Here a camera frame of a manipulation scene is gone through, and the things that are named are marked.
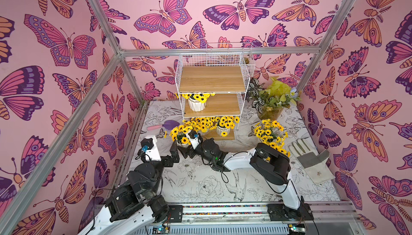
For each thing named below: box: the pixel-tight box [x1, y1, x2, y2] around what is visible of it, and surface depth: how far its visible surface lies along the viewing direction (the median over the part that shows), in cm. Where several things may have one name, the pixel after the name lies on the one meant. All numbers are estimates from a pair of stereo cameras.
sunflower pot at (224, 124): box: [215, 115, 240, 137], surface depth 91 cm
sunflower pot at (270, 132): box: [253, 118, 289, 153], surface depth 89 cm
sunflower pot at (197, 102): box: [181, 92, 216, 112], surface depth 79 cm
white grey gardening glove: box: [288, 137, 336, 186], surface depth 90 cm
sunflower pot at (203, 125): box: [189, 116, 217, 135], surface depth 91 cm
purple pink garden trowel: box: [146, 119, 180, 131], surface depth 108 cm
